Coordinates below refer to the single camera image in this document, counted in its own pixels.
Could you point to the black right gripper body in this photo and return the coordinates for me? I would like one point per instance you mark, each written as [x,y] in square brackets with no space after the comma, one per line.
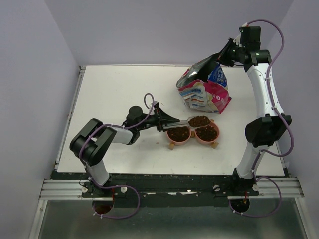
[236,54]

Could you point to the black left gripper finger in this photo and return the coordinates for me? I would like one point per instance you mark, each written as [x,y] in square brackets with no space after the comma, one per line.
[166,118]
[166,127]

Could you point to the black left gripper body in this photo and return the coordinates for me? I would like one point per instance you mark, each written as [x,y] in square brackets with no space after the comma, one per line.
[155,121]

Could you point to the clear plastic scoop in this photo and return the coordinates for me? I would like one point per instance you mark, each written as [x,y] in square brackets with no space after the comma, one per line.
[195,122]

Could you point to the pet food bag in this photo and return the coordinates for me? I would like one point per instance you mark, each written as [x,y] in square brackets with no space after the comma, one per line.
[204,86]

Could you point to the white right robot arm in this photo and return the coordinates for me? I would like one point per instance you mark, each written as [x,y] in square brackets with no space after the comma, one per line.
[271,122]

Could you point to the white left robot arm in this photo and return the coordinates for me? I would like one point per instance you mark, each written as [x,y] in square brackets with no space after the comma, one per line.
[94,139]

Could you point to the pink left pet bowl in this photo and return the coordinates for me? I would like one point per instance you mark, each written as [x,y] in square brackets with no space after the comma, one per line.
[179,136]

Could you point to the pink pet bowl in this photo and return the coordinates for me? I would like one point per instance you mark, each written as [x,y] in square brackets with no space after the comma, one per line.
[207,135]
[179,136]

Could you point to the brown pet food kibble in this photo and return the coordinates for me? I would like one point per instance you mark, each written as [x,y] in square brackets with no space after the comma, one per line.
[201,125]

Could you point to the pink right pet bowl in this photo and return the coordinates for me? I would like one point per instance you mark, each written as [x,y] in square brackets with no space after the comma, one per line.
[207,135]

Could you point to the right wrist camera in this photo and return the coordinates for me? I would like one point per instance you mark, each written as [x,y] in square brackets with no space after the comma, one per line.
[237,40]

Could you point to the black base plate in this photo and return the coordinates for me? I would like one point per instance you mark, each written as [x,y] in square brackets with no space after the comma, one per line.
[161,191]

